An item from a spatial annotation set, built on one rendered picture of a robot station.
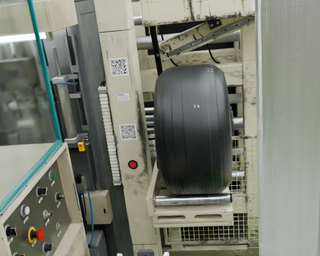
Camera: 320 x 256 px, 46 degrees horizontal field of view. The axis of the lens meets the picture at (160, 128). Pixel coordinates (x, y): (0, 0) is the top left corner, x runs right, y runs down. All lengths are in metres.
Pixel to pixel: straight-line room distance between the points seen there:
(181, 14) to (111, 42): 0.38
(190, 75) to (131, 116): 0.31
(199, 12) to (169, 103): 0.51
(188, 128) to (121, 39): 0.46
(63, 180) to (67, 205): 0.12
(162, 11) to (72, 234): 1.05
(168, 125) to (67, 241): 0.61
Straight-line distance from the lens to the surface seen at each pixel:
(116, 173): 1.79
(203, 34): 1.95
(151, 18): 1.81
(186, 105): 1.47
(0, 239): 1.14
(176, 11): 1.80
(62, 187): 1.61
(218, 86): 1.52
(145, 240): 1.95
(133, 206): 1.85
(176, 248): 2.69
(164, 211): 1.73
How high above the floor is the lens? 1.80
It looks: 20 degrees down
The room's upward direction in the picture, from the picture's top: 6 degrees counter-clockwise
